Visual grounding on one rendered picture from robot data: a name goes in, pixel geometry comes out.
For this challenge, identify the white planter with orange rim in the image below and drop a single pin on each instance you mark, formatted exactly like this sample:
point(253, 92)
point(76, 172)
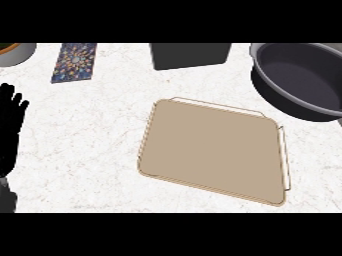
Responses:
point(9, 56)

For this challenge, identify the dark grey box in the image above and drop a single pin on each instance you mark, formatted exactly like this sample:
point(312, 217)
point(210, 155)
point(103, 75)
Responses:
point(190, 55)

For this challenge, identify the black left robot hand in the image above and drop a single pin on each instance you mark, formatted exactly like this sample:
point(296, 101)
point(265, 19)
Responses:
point(2, 140)

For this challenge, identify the dark grey pot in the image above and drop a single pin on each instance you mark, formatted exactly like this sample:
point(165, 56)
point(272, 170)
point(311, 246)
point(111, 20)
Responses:
point(302, 80)

